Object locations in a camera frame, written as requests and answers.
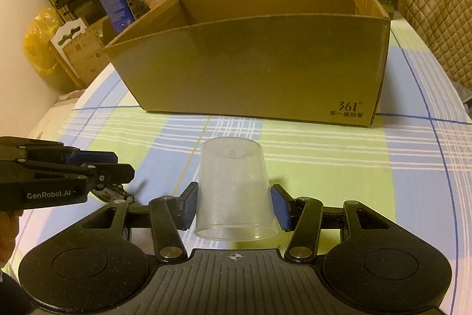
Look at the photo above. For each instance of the person's left hand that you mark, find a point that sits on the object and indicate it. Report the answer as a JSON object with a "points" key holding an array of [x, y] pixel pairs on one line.
{"points": [[7, 237]]}

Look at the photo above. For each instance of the brown cardboard box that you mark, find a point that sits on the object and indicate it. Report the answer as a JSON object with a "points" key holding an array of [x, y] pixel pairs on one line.
{"points": [[258, 71]]}

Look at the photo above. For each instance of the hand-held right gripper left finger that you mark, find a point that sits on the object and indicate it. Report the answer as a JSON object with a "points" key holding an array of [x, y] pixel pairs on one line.
{"points": [[188, 206]]}

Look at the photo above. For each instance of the checked tablecloth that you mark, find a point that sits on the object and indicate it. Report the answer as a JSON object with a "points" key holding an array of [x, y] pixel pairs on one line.
{"points": [[332, 160]]}

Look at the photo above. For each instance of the yellow plastic bag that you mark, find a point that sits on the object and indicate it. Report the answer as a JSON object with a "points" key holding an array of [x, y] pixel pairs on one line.
{"points": [[38, 53]]}

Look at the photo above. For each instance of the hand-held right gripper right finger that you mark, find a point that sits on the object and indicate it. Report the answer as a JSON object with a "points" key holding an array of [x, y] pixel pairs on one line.
{"points": [[280, 208]]}

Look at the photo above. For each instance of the quilted beige chair cover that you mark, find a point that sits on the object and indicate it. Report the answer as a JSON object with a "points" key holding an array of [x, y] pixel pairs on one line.
{"points": [[431, 5]]}

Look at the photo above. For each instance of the clear plastic cup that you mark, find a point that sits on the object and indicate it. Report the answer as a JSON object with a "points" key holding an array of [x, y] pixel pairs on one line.
{"points": [[232, 182]]}

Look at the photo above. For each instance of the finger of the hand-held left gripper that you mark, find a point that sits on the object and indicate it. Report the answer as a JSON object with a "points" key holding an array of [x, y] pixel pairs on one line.
{"points": [[114, 173], [96, 157]]}

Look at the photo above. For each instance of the brown cardboard carton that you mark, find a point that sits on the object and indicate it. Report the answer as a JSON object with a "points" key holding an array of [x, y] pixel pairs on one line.
{"points": [[86, 60]]}

